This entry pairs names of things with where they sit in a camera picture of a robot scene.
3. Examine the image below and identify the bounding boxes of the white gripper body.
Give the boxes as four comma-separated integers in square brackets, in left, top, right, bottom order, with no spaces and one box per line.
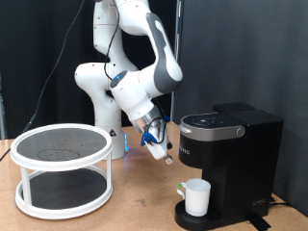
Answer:
[144,123,171,161]

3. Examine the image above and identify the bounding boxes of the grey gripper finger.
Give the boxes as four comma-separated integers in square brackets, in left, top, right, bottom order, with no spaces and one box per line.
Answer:
[163,153,174,166]

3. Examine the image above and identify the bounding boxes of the white mug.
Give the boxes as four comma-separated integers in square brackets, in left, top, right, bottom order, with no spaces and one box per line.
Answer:
[175,178,212,218]

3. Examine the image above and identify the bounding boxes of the black Keurig coffee machine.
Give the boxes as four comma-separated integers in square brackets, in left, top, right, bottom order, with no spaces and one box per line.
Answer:
[173,101,285,231]

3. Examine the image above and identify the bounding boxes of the white two-tier turntable shelf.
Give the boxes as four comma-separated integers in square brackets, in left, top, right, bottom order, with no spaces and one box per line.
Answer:
[9,122,114,221]

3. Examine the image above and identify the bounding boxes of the black tape strip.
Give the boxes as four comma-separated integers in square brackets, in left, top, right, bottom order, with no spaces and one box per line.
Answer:
[245,212,272,231]

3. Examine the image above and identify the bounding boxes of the silver vertical pole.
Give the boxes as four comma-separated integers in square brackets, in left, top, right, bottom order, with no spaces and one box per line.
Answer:
[168,0,185,123]

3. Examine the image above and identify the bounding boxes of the grey partition panel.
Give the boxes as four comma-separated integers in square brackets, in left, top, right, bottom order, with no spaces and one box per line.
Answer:
[172,0,308,218]

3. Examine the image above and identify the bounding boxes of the black curtain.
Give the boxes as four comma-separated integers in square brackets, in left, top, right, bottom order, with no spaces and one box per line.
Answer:
[0,0,178,141]

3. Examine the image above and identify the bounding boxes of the large blue cable clip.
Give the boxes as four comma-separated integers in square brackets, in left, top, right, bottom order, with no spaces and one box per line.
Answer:
[140,131,158,147]

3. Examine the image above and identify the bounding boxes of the black power cable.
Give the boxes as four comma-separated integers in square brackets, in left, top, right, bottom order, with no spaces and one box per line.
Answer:
[269,195,295,209]

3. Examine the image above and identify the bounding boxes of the black camera cable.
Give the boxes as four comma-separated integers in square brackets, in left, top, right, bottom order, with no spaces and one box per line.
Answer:
[0,0,171,162]

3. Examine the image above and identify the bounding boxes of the grey frame post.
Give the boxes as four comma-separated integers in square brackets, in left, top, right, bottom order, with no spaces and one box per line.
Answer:
[0,71,8,141]

